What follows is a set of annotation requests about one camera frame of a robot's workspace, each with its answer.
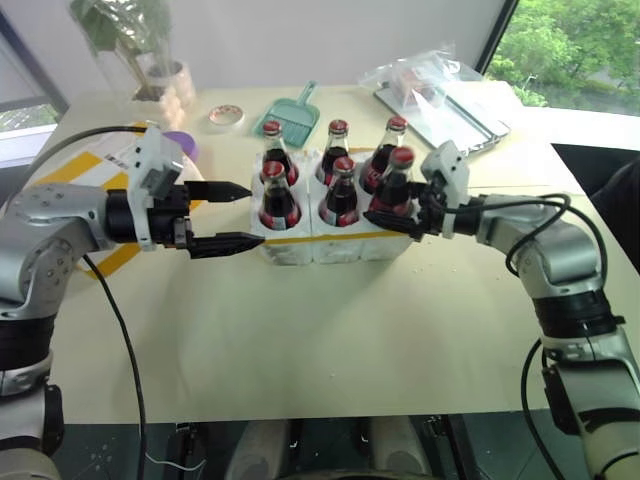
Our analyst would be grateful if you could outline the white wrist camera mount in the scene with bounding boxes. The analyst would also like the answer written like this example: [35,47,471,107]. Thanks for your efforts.
[420,140,472,237]
[126,126,185,252]

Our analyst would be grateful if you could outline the clear glass plant pot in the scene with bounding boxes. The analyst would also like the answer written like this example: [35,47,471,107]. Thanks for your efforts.
[130,59,197,109]

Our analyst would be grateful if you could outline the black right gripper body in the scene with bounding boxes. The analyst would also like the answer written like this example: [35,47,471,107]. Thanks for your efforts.
[411,171,454,242]

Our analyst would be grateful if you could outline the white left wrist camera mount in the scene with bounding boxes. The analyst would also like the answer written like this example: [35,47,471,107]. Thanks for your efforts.
[126,126,185,252]

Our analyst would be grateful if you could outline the green potted plant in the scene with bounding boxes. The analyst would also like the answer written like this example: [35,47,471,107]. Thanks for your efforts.
[68,0,174,100]

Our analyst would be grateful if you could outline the purple round lid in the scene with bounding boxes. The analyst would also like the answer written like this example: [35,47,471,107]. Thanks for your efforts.
[161,130,201,162]

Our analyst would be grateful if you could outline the black dark chair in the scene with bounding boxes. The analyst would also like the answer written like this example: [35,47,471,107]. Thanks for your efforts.
[550,143,640,202]

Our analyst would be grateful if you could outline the black window frame post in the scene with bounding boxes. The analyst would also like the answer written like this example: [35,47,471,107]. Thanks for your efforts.
[476,0,522,77]

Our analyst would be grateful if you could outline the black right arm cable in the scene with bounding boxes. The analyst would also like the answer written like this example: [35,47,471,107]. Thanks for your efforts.
[451,193,612,480]

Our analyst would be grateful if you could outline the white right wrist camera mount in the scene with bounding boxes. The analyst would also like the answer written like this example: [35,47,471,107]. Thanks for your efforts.
[420,140,472,237]

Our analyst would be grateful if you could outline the silver metal tray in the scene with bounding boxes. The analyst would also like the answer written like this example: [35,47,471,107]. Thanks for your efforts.
[373,79,513,152]

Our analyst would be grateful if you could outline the glass cola bottle red cap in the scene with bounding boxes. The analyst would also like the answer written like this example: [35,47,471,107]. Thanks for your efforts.
[321,119,354,187]
[368,146,418,222]
[259,120,301,187]
[256,160,303,232]
[317,156,361,228]
[358,115,410,196]

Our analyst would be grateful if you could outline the teal plastic dustpan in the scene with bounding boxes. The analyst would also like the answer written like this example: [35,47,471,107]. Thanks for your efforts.
[250,80,322,149]

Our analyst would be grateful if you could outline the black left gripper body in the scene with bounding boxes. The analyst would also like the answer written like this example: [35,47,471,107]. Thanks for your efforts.
[149,181,197,250]

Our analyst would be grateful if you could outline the clear plastic bag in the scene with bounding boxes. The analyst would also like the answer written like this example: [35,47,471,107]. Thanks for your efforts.
[358,43,485,112]

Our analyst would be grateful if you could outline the white foam bottle crate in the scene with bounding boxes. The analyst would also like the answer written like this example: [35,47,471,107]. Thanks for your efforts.
[247,145,427,267]

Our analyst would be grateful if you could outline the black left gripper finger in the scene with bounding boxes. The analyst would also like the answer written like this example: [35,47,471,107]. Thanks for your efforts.
[184,180,253,204]
[189,232,267,260]

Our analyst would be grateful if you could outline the white box with yellow tape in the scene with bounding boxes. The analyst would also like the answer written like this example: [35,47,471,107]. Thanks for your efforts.
[32,121,207,279]

